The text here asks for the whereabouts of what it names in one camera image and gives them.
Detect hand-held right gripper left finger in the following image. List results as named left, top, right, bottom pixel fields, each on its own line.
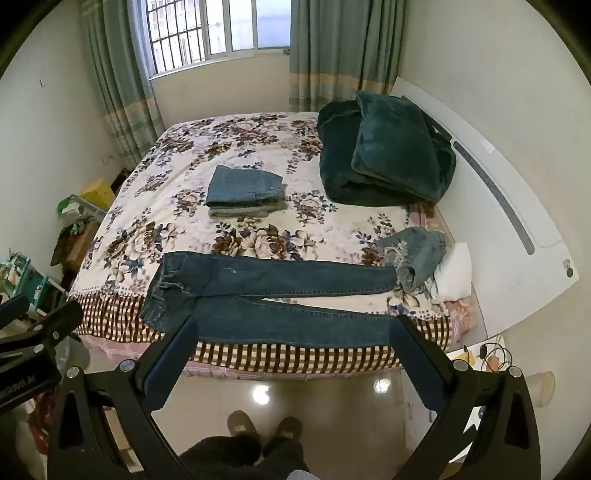
left=47, top=316, right=199, bottom=480

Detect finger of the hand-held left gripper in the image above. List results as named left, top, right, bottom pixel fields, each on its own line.
left=0, top=294, right=31, bottom=330
left=0, top=300, right=84, bottom=359

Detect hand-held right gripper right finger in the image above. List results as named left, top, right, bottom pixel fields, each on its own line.
left=389, top=315, right=542, bottom=480

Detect dark blue jeans pants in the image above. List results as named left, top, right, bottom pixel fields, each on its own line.
left=139, top=251, right=407, bottom=347

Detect folded grey pants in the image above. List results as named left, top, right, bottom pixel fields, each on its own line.
left=209, top=198, right=289, bottom=219

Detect teal storage rack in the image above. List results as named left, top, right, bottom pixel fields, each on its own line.
left=0, top=251, right=52, bottom=302

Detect red patterned cloth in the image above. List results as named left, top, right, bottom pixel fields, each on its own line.
left=27, top=388, right=62, bottom=431

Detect brown cardboard box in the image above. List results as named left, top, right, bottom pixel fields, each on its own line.
left=64, top=220, right=100, bottom=272

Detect person's left slipper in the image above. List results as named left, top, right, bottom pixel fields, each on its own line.
left=228, top=411, right=260, bottom=440

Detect person's slipper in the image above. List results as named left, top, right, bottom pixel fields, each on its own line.
left=228, top=411, right=260, bottom=440
left=272, top=416, right=304, bottom=446

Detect white pillow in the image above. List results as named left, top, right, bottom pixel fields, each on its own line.
left=431, top=242, right=472, bottom=304

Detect light blue ripped jeans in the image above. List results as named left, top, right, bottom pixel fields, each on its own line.
left=374, top=227, right=448, bottom=293

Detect green and white bag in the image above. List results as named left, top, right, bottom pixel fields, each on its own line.
left=57, top=194, right=88, bottom=219

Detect person's dark trouser legs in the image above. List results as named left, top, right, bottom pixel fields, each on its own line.
left=179, top=434, right=311, bottom=480

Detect beige round stool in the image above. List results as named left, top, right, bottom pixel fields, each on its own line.
left=525, top=370, right=556, bottom=408

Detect person's right slipper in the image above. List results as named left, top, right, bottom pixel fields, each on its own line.
left=272, top=416, right=304, bottom=446

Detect yellow box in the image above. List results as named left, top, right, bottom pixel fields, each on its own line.
left=81, top=179, right=116, bottom=211

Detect bed with floral sheet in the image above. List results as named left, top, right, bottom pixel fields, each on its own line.
left=69, top=113, right=476, bottom=372

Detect white headboard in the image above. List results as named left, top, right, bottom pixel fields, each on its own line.
left=392, top=76, right=580, bottom=343

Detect folded blue jeans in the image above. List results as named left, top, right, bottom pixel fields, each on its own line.
left=205, top=165, right=283, bottom=208

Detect dark green plush blanket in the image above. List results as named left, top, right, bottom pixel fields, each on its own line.
left=318, top=99, right=458, bottom=207

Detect barred window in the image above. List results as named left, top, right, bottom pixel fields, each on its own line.
left=145, top=0, right=293, bottom=75

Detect black cable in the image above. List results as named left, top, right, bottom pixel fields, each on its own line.
left=479, top=340, right=514, bottom=371

